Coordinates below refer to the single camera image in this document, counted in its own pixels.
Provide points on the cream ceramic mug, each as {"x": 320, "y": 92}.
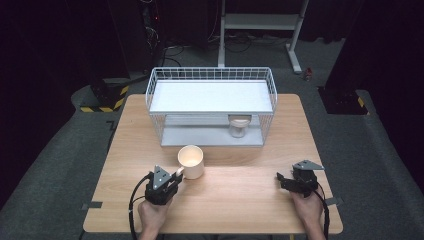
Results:
{"x": 195, "y": 168}

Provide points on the dark equipment tower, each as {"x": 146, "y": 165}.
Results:
{"x": 140, "y": 33}

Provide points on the small red object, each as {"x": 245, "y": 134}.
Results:
{"x": 308, "y": 74}

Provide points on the glass jar with white lid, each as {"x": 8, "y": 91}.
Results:
{"x": 238, "y": 128}

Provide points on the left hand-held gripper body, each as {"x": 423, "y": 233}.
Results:
{"x": 160, "y": 191}

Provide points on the white metal stand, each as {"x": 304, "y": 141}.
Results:
{"x": 260, "y": 21}

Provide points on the person's left hand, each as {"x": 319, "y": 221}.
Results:
{"x": 153, "y": 215}

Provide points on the person's right hand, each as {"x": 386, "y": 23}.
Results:
{"x": 308, "y": 210}

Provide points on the grey tape strip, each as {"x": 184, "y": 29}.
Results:
{"x": 334, "y": 201}
{"x": 92, "y": 205}

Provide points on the black yellow striped stand base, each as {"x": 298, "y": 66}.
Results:
{"x": 106, "y": 96}
{"x": 346, "y": 101}

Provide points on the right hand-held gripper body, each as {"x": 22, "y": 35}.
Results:
{"x": 305, "y": 183}

